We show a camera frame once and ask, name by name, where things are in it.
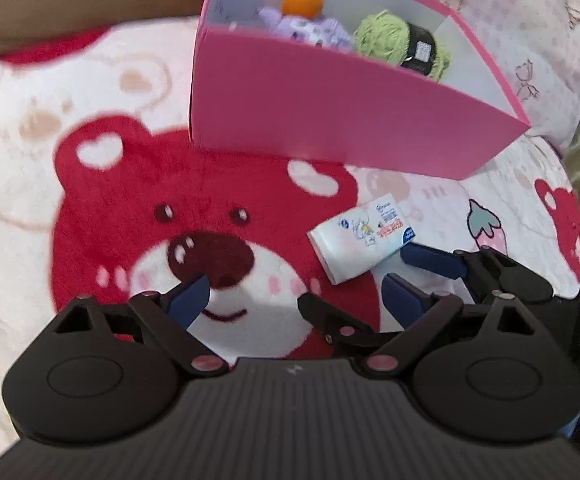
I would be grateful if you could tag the orange ball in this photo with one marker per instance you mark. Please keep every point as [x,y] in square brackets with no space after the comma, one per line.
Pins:
[302,2]

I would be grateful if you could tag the red bear printed blanket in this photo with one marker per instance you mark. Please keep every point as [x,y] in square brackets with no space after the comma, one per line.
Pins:
[119,185]

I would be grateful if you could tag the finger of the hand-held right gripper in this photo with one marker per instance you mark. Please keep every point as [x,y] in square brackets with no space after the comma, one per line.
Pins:
[335,322]
[430,260]

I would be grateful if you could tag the pink cardboard box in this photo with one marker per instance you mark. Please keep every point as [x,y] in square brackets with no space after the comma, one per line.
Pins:
[320,110]

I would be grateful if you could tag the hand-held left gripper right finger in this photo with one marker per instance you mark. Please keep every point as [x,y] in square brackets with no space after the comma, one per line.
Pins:
[405,300]

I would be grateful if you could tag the purple plush toy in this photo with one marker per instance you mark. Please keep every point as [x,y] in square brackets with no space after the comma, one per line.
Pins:
[310,30]

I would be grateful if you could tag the green yarn ball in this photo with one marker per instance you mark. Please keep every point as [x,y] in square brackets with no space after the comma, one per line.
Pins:
[375,35]

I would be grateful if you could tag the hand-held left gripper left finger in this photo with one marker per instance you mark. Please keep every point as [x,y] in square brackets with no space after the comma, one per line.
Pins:
[189,302]

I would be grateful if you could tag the pink checked floral blanket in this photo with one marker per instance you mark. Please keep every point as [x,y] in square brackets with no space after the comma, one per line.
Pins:
[520,20]

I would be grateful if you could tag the white tissue pack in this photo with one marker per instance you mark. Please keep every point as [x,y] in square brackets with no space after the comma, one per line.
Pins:
[360,240]

